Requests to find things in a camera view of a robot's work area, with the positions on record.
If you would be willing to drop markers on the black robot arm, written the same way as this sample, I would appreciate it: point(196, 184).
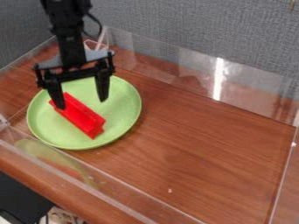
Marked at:
point(65, 15)

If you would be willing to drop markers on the clear acrylic enclosure wall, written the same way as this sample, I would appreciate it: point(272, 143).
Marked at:
point(209, 157)

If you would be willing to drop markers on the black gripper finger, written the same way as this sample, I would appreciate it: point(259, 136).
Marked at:
point(101, 80)
point(54, 92)

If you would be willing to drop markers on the green round plate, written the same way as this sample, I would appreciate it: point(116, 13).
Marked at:
point(120, 110)

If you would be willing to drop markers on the white power strip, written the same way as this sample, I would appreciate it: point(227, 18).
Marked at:
point(60, 216)

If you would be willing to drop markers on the red plastic block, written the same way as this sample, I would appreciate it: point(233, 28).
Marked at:
point(81, 116)

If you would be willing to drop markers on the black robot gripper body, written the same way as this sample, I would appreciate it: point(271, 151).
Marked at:
point(74, 63)

